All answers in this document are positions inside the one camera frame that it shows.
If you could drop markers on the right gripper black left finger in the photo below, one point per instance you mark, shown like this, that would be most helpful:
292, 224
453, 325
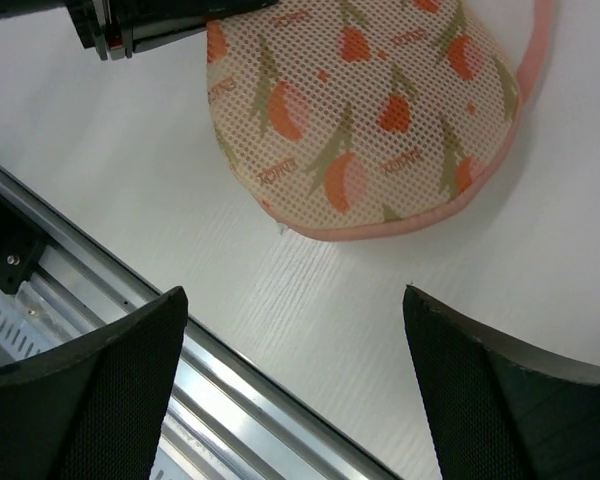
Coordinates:
93, 407

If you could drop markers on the peach floral mesh laundry bag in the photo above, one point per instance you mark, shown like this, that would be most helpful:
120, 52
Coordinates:
352, 120

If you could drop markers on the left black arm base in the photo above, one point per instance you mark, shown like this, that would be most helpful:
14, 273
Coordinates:
22, 244

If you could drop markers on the white slotted cable duct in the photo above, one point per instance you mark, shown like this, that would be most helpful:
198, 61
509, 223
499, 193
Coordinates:
19, 338

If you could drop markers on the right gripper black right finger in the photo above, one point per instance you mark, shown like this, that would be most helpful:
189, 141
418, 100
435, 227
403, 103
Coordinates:
498, 407

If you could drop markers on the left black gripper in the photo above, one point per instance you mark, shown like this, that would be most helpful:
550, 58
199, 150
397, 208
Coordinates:
119, 29

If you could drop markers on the aluminium mounting rail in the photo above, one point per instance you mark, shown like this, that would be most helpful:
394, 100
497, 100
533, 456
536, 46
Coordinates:
224, 419

